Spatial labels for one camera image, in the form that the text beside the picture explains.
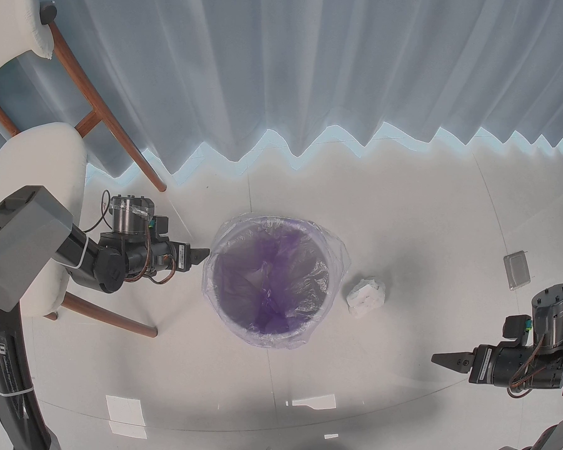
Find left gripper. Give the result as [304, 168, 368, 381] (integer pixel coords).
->
[151, 239, 211, 274]

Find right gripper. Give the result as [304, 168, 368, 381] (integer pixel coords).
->
[431, 344, 538, 388]

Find purple plastic bag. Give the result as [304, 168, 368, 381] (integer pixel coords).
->
[202, 215, 352, 350]

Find white paper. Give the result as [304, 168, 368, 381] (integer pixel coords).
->
[346, 277, 387, 320]

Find white trash bin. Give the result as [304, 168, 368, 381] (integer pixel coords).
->
[213, 220, 332, 338]

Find wooden chair white cushions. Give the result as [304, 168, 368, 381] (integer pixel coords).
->
[0, 0, 168, 339]

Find pale blue curtain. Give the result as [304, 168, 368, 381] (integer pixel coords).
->
[0, 0, 563, 180]

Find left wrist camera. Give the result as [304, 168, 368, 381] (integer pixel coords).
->
[148, 215, 170, 241]

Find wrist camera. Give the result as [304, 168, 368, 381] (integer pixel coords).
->
[501, 314, 532, 348]
[148, 215, 170, 241]

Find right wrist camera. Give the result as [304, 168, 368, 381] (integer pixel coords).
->
[501, 314, 532, 348]

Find black cable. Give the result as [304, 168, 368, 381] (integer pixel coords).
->
[82, 189, 114, 233]

